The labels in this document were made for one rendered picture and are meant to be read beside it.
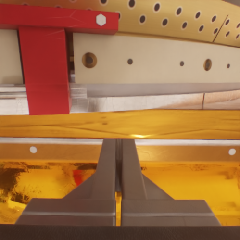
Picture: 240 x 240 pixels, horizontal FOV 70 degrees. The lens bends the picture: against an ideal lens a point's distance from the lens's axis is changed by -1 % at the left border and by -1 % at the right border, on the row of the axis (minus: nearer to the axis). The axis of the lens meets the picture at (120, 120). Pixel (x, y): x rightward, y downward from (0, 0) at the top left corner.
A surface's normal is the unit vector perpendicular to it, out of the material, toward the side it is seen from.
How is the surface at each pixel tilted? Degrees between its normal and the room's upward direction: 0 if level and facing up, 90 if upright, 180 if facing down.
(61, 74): 90
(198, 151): 90
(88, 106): 90
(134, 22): 61
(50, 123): 90
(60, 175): 137
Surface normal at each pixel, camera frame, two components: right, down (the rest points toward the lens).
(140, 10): 0.29, 0.69
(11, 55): 0.18, 0.27
